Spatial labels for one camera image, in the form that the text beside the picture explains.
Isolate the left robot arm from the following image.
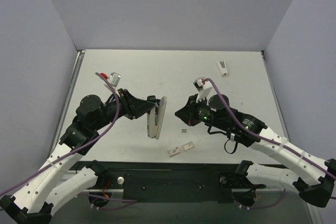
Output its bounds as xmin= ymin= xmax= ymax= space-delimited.
xmin=1 ymin=89 xmax=167 ymax=223

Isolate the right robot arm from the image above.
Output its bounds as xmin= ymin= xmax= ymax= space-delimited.
xmin=175 ymin=94 xmax=335 ymax=208

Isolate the open staple box tray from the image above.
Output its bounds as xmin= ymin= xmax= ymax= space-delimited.
xmin=182 ymin=141 xmax=195 ymax=152

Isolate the staple box with red dot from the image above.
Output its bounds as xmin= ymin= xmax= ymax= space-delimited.
xmin=167 ymin=147 xmax=181 ymax=157

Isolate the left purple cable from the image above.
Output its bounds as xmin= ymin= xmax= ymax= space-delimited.
xmin=0 ymin=71 xmax=123 ymax=211

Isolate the purple cable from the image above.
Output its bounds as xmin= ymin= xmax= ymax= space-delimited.
xmin=0 ymin=71 xmax=123 ymax=211
xmin=204 ymin=77 xmax=336 ymax=180

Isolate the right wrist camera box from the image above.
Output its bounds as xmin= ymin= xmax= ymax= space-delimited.
xmin=193 ymin=77 xmax=213 ymax=103

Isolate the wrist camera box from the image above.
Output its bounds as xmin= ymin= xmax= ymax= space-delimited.
xmin=193 ymin=77 xmax=213 ymax=103
xmin=101 ymin=72 xmax=121 ymax=91

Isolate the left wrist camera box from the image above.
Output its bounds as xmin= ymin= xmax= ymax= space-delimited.
xmin=101 ymin=72 xmax=121 ymax=91

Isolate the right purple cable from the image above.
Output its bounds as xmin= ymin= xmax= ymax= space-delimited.
xmin=204 ymin=77 xmax=336 ymax=180

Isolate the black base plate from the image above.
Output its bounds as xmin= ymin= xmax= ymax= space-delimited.
xmin=89 ymin=161 xmax=267 ymax=205

